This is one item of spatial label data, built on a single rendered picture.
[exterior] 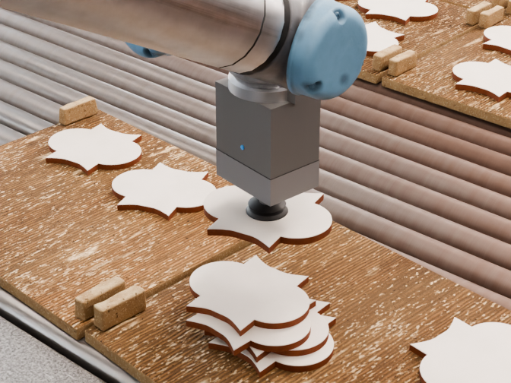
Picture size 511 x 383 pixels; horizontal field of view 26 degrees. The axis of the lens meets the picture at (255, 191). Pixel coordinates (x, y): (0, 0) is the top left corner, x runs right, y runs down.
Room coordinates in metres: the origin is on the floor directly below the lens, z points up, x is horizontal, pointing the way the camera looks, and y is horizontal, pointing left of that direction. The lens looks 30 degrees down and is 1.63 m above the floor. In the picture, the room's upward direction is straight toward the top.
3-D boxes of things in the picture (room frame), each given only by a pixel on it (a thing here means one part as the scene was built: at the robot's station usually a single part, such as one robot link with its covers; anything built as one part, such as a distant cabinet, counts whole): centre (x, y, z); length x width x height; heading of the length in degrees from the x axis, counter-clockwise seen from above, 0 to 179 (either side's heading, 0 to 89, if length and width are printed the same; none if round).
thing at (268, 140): (0.97, -0.02, 1.15); 0.10 x 0.09 x 0.16; 130
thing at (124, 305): (0.95, 0.14, 0.95); 0.06 x 0.02 x 0.03; 134
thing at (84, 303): (0.97, 0.17, 0.95); 0.06 x 0.02 x 0.03; 135
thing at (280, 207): (0.97, -0.01, 1.07); 0.04 x 0.04 x 0.02
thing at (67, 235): (1.20, 0.21, 0.93); 0.41 x 0.35 x 0.02; 45
